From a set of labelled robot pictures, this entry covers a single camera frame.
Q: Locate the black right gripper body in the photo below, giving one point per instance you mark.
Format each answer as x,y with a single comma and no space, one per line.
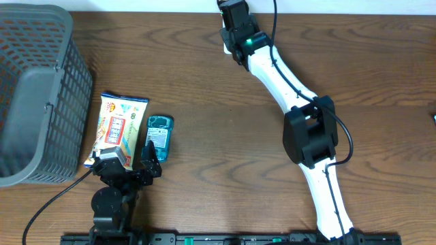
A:
253,17

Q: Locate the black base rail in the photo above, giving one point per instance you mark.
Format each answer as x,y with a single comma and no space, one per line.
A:
204,239

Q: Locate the yellow snack chip bag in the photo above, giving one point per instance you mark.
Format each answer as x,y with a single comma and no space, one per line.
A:
119,122

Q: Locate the grey plastic mesh basket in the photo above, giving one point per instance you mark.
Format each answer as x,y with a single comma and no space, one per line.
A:
46,92

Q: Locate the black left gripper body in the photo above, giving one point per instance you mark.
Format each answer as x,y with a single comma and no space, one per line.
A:
137,177

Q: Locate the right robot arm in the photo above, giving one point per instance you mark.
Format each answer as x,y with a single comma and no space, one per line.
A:
314,137

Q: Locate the white barcode scanner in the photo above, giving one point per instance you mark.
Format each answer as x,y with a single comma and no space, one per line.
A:
227,42

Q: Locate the teal mouthwash bottle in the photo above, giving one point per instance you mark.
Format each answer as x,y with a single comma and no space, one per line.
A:
159,129

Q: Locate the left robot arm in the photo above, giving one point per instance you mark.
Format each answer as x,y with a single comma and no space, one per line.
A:
114,204

